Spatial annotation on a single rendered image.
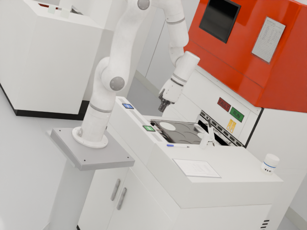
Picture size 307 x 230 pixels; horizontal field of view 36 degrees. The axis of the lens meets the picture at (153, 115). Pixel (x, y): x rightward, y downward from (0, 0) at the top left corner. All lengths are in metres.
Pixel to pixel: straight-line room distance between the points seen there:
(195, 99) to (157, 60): 3.08
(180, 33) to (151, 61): 4.05
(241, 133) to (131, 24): 1.02
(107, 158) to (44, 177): 1.40
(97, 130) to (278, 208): 1.56
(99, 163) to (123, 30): 0.63
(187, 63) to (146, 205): 0.75
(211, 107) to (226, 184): 0.83
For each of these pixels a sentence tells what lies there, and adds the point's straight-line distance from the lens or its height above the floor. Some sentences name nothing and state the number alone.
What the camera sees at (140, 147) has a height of 0.88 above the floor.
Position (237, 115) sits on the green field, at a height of 1.10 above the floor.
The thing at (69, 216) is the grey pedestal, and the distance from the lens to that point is 2.57.
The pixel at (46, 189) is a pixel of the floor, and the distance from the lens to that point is 3.51.
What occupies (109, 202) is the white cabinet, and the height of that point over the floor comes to 0.45.
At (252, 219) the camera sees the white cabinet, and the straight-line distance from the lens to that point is 2.60.
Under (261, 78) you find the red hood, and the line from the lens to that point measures 2.64.
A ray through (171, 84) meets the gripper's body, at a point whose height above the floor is 1.25.
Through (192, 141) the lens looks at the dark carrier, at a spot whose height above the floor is 0.90.
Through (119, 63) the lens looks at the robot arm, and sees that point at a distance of 2.17.
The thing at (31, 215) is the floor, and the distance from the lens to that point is 3.23.
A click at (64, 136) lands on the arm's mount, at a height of 0.87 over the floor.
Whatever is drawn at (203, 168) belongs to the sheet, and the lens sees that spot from 2.29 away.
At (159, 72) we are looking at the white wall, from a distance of 6.09.
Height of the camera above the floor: 1.91
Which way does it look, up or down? 21 degrees down
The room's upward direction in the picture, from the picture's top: 20 degrees clockwise
